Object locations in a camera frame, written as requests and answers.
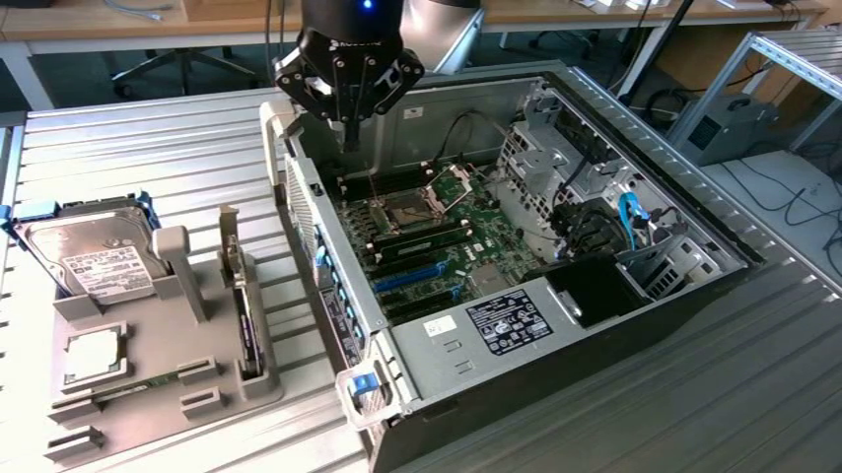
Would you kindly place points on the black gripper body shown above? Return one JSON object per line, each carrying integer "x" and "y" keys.
{"x": 348, "y": 27}

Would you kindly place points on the low-profile graphics card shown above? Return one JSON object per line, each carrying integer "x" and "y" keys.
{"x": 248, "y": 320}

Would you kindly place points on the grey star chair base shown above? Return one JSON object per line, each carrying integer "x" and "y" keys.
{"x": 191, "y": 61}

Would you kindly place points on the brown wooden box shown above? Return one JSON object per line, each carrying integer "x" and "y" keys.
{"x": 229, "y": 10}

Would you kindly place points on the black RAM slot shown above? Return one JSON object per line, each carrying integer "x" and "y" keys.
{"x": 388, "y": 189}
{"x": 407, "y": 266}
{"x": 381, "y": 178}
{"x": 413, "y": 232}

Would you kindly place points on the thin locking lever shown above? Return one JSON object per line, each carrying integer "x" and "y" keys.
{"x": 373, "y": 187}

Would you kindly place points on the silver socket cover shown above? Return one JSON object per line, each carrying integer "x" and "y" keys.
{"x": 453, "y": 184}

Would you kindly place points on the silver drive cage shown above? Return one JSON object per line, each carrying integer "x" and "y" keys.
{"x": 539, "y": 157}

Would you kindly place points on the black star chair base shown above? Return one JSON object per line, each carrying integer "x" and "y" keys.
{"x": 579, "y": 40}

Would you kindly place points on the green motherboard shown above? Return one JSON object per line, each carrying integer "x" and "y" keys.
{"x": 494, "y": 231}

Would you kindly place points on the black RAM stick with label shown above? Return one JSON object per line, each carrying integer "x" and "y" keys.
{"x": 424, "y": 246}

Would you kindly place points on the wooden office desk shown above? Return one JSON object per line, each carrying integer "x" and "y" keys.
{"x": 85, "y": 32}
{"x": 723, "y": 15}

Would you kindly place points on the blue disk caddy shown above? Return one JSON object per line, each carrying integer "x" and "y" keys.
{"x": 141, "y": 202}

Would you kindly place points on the blue expansion slot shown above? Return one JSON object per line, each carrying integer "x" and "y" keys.
{"x": 411, "y": 277}

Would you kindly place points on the silver chipset heat sink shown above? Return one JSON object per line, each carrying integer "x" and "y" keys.
{"x": 495, "y": 278}

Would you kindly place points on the black expansion slot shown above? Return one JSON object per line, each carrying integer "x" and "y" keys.
{"x": 424, "y": 309}
{"x": 417, "y": 297}

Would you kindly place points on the black stand pole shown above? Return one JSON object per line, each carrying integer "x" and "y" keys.
{"x": 680, "y": 10}

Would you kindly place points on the silver hard disk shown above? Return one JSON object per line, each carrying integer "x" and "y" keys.
{"x": 99, "y": 256}

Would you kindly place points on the grey control box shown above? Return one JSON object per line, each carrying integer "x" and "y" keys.
{"x": 730, "y": 133}

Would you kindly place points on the black plastic fan shroud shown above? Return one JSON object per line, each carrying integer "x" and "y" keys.
{"x": 591, "y": 290}

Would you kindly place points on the grey power supply unit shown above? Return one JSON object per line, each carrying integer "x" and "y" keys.
{"x": 453, "y": 355}

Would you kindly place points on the grey metal disk bay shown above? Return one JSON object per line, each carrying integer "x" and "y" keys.
{"x": 671, "y": 271}

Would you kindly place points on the grey parts rack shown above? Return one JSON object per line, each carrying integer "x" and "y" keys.
{"x": 157, "y": 355}

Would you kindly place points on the silver CPU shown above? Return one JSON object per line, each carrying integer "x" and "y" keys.
{"x": 92, "y": 358}

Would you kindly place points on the open grey PC case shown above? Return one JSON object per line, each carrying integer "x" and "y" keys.
{"x": 658, "y": 345}

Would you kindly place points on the green RAM stick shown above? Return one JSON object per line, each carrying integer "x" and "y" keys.
{"x": 137, "y": 386}

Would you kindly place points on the aluminium frame rack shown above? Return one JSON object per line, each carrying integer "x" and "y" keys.
{"x": 788, "y": 59}

